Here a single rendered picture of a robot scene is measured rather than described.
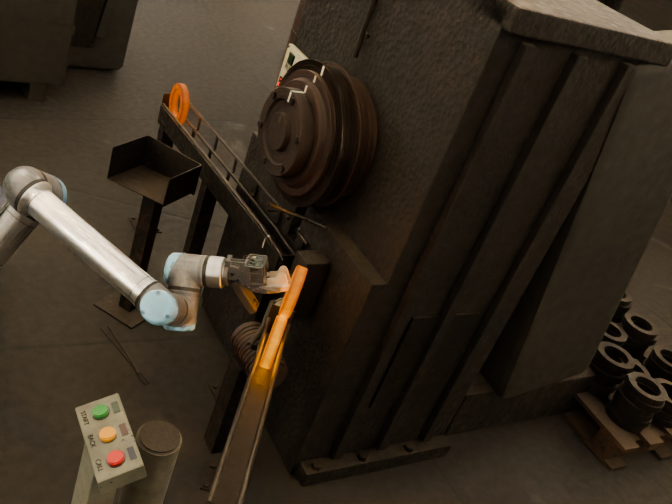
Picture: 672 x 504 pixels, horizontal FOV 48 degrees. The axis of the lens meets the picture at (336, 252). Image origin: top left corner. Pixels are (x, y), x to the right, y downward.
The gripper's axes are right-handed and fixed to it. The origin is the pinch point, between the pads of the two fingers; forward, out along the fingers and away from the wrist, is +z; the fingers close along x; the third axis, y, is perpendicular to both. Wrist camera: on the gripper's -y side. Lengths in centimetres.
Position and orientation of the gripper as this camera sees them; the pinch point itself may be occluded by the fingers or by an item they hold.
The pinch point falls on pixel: (294, 286)
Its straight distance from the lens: 215.7
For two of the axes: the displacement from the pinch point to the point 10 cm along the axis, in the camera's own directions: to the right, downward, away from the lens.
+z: 9.9, 1.0, -0.7
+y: 0.5, -8.7, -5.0
